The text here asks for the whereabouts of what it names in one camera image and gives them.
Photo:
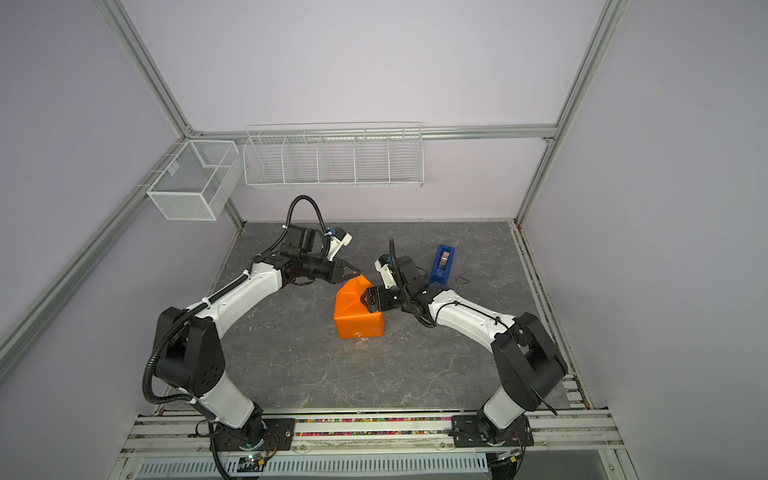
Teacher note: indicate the white wire wall shelf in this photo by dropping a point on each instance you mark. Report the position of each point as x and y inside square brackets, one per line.
[334, 154]

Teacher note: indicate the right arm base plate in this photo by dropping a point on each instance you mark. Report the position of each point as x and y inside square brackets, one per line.
[475, 431]

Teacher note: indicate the aluminium corner frame post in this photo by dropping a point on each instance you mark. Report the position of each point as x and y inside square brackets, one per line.
[126, 34]

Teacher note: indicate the aluminium front rail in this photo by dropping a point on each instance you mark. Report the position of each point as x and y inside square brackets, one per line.
[184, 433]

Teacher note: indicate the white vented cable duct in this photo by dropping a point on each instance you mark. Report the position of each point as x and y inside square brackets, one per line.
[321, 466]

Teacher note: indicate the orange wrapping paper sheet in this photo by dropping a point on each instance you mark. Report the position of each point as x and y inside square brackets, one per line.
[352, 318]

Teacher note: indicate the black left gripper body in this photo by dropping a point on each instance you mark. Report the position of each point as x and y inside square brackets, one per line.
[317, 267]

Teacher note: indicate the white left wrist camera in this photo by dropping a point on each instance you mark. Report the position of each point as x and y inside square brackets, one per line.
[338, 238]

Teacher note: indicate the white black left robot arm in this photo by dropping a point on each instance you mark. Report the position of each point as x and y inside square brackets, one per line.
[187, 361]

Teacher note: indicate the blue tape dispenser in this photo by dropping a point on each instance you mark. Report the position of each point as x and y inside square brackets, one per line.
[442, 265]

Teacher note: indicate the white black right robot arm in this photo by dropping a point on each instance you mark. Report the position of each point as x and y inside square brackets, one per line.
[528, 363]

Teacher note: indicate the white mesh side basket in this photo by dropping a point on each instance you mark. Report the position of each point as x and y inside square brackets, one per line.
[198, 181]

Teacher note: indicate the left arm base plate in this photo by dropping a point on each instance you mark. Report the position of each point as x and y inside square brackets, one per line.
[252, 433]

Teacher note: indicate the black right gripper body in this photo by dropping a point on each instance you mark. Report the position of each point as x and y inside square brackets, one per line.
[394, 299]

